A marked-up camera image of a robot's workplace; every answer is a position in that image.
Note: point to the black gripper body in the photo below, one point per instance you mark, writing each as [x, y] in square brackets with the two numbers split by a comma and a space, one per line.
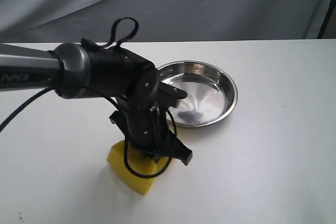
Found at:
[148, 132]

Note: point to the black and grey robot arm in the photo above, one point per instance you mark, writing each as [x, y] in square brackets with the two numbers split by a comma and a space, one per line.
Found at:
[76, 71]

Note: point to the grey fabric backdrop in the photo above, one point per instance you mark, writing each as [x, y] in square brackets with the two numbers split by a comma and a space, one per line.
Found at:
[160, 20]

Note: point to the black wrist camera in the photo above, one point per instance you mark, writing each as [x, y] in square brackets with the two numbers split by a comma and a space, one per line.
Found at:
[169, 96]

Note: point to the round stainless steel dish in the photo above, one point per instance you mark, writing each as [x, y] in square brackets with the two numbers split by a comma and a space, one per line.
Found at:
[211, 92]

